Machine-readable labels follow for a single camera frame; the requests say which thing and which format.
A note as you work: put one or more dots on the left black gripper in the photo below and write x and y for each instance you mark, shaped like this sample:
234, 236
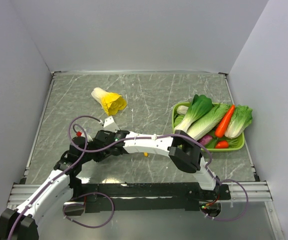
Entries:
101, 155

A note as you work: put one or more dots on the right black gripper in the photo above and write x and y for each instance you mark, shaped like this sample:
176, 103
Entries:
112, 133

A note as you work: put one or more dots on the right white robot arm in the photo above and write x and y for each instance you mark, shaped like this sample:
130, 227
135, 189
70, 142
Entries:
184, 151

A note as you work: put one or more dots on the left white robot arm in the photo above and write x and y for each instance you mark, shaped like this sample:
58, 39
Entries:
62, 185

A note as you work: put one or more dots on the yellow toy cabbage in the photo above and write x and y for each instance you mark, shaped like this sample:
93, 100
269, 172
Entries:
110, 102

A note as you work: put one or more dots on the green plastic tray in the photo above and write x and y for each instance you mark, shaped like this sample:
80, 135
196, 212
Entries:
234, 144

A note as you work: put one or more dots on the purple toy eggplant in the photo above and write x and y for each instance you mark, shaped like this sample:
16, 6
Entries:
206, 139

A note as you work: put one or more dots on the dark green bok choy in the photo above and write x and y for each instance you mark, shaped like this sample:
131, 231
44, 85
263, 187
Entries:
199, 106

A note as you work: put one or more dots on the light green napa cabbage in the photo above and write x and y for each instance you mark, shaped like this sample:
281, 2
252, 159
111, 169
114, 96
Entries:
206, 123

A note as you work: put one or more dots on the orange toy carrot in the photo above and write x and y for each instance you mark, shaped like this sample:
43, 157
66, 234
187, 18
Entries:
221, 129

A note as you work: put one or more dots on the small red toy pepper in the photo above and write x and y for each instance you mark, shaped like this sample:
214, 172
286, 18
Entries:
224, 144

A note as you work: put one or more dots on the green lettuce toy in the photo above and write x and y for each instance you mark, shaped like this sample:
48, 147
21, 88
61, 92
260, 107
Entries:
241, 118

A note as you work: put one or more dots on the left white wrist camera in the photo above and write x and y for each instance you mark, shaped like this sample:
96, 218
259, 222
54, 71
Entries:
85, 134

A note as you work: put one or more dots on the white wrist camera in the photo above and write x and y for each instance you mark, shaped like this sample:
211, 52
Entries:
85, 134
110, 125

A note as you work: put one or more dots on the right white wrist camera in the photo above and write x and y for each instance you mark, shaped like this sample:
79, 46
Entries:
110, 125

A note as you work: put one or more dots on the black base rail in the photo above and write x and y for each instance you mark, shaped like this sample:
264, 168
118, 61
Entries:
146, 196

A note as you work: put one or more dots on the aluminium frame rail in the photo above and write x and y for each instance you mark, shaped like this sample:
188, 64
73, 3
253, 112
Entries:
256, 191

